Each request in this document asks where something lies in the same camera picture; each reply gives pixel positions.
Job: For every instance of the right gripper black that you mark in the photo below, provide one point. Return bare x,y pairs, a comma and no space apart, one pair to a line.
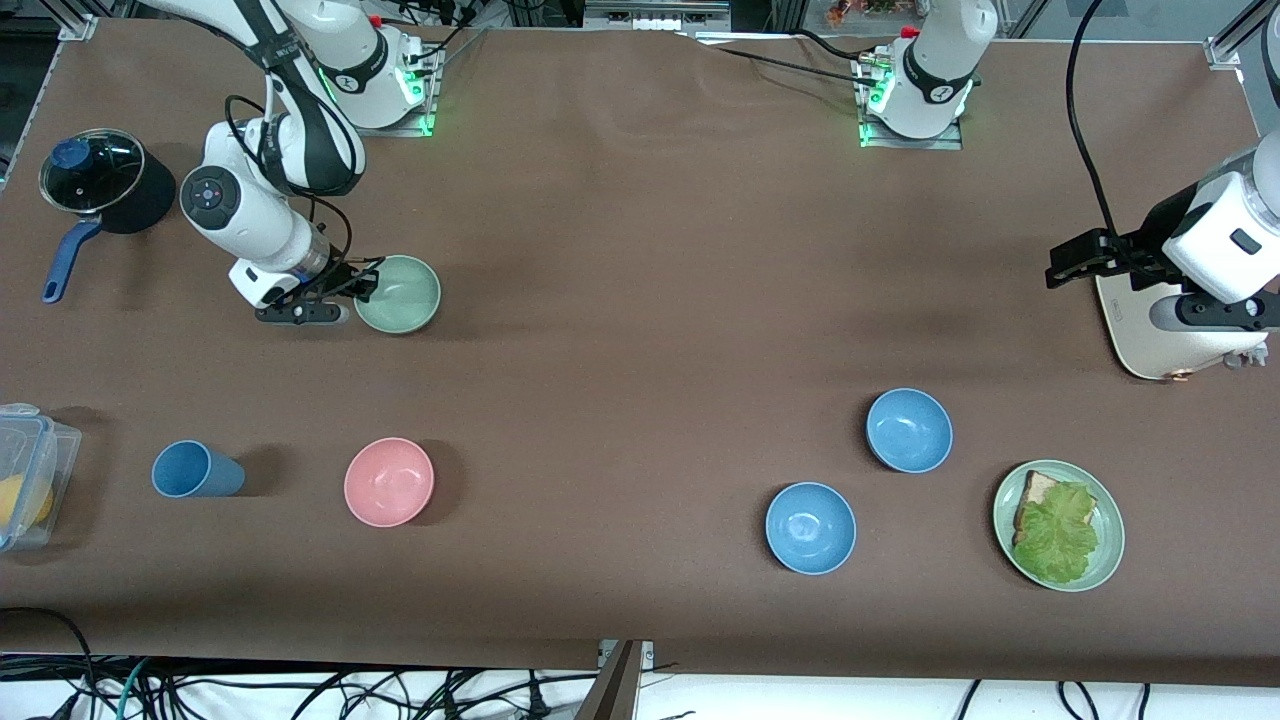
341,275

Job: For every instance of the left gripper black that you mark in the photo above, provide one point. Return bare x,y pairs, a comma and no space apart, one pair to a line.
1146,243

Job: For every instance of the green bowl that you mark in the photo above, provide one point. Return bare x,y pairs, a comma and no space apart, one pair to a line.
405,295

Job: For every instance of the blue bowl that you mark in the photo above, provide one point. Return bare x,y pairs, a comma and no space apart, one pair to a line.
909,430
810,528

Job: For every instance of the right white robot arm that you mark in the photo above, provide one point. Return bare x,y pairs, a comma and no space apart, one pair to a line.
240,210

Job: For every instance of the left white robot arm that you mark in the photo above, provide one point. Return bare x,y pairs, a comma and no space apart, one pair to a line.
935,70

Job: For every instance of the pink bowl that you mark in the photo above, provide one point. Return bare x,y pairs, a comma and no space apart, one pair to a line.
389,482

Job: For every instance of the cream toaster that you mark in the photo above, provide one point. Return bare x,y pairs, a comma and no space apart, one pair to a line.
1150,345

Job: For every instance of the bread slice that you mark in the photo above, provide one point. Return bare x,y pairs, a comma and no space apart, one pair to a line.
1040,488

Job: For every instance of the brown table cover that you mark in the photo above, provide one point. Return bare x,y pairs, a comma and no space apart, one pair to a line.
600,200

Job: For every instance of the blue cup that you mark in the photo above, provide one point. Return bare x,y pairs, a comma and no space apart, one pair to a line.
195,470

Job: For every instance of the green lettuce leaf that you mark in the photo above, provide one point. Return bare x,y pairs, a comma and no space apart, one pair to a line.
1055,540

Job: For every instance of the green plate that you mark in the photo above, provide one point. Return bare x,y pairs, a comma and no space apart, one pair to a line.
1108,545

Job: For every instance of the glass lid blue knob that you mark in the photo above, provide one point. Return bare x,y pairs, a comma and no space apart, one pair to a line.
72,155

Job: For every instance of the clear plastic container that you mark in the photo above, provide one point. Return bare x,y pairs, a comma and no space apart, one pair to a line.
40,440

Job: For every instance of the grey power strip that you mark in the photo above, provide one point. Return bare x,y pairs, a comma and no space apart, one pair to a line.
655,15

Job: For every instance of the yellow food in container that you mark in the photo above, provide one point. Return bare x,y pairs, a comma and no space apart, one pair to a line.
25,500

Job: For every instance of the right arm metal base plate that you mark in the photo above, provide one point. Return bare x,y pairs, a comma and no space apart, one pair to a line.
400,126

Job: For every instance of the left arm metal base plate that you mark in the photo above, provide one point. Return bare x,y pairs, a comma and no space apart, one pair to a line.
945,143

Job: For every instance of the aluminium corner bracket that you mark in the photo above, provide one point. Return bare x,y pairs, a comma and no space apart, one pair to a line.
1222,52
78,27

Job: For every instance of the metal table post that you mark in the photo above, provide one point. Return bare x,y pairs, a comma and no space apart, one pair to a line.
618,685

